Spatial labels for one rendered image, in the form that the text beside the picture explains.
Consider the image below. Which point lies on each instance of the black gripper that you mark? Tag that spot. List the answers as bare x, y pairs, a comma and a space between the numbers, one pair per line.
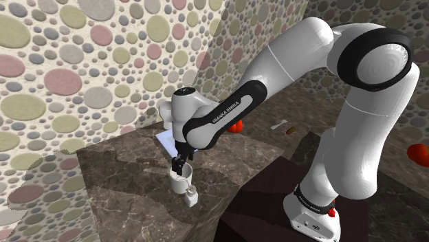
183, 150

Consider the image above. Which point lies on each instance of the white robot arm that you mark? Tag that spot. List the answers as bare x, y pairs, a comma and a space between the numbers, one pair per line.
365, 134

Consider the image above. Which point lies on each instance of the white flat plate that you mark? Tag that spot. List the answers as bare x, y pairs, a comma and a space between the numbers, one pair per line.
166, 140

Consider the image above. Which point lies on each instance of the white cup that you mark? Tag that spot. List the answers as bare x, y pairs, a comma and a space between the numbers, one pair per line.
179, 184

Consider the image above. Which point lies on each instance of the white vase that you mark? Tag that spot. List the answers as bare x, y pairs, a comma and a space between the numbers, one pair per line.
165, 114

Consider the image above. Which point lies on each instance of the small white shaker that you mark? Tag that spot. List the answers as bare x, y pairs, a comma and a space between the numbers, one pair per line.
191, 199

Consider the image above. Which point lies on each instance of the red tomato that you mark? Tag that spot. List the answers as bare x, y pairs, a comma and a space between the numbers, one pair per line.
236, 127

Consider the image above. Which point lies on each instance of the white small utensil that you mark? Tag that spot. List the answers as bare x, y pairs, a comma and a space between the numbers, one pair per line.
278, 124

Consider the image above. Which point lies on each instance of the dark robot stand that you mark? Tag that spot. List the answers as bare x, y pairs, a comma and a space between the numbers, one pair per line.
268, 201

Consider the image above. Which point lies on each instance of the small green orange fruit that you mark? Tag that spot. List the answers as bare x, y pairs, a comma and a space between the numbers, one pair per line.
291, 130

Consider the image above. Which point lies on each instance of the large red fruit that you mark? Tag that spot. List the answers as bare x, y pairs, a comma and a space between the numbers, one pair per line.
419, 155

